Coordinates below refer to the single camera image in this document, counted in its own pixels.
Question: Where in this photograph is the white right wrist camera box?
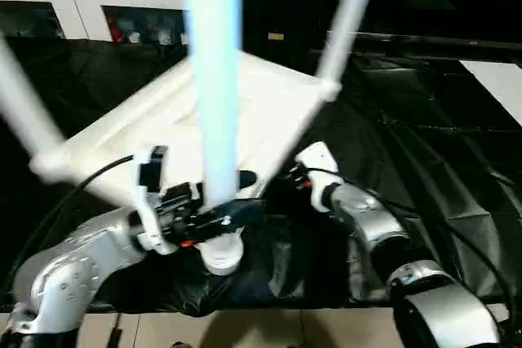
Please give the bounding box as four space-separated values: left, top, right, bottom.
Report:
292 141 340 213

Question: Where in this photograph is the black plastic mat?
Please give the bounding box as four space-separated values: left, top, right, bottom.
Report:
0 34 522 316

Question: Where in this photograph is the white flat board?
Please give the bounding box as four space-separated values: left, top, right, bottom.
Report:
461 60 522 126

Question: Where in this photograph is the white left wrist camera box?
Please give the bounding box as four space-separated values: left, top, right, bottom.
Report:
130 145 174 253

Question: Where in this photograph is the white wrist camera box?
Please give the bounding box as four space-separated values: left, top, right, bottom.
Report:
130 145 174 253
292 141 340 213

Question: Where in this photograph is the white plastic table leg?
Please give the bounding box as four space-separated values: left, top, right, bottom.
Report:
0 38 68 160
316 0 385 88
183 0 245 212

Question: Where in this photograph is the white plastic table top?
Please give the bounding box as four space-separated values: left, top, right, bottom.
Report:
29 51 343 275

